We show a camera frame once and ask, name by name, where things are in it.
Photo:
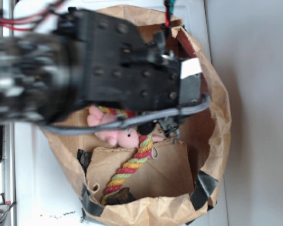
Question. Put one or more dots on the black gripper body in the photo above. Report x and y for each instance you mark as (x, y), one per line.
(111, 65)

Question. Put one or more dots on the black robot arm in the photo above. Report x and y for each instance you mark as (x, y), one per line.
(35, 80)

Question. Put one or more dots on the pink plush toy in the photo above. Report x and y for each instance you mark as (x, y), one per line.
(125, 138)

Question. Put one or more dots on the brown paper bag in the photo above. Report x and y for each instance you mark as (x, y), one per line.
(178, 186)

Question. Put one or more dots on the multicolour twisted rope toy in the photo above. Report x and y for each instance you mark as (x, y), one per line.
(132, 165)

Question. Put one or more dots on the aluminium extrusion rail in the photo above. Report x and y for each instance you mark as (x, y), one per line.
(8, 210)

